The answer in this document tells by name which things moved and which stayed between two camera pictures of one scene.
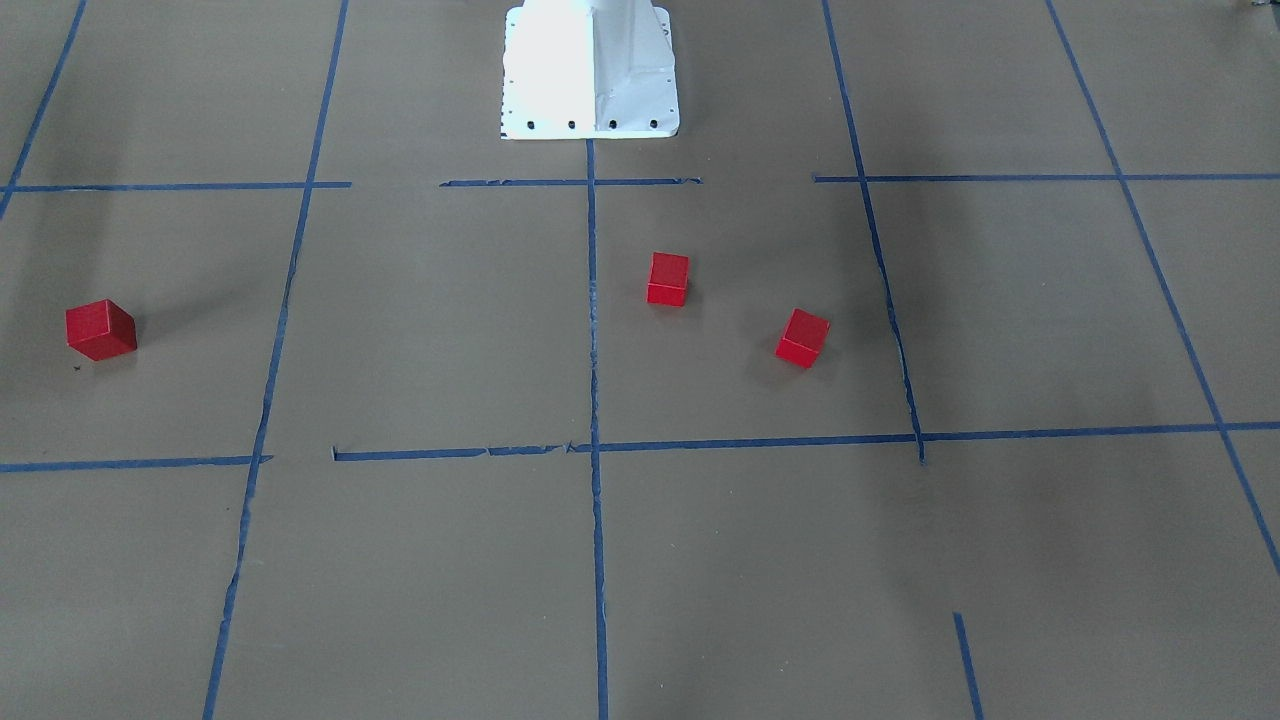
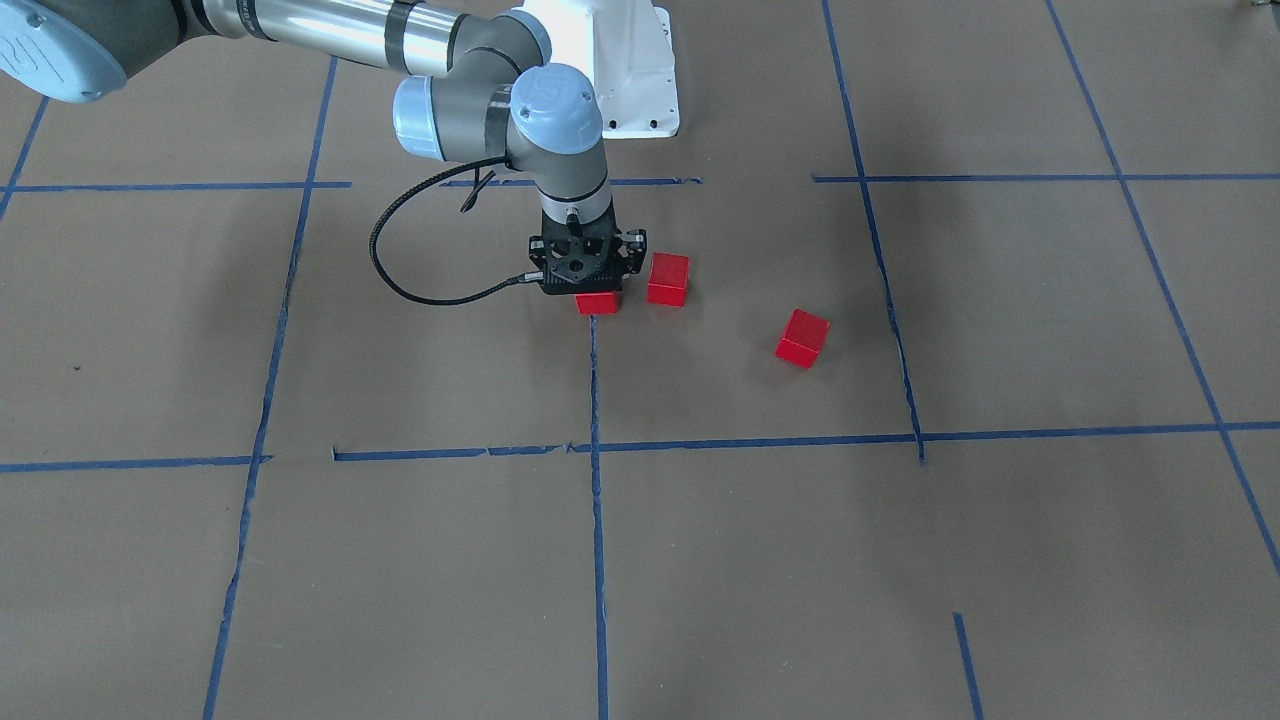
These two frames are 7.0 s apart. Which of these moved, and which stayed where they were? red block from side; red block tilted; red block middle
Moved: red block from side
Stayed: red block tilted; red block middle
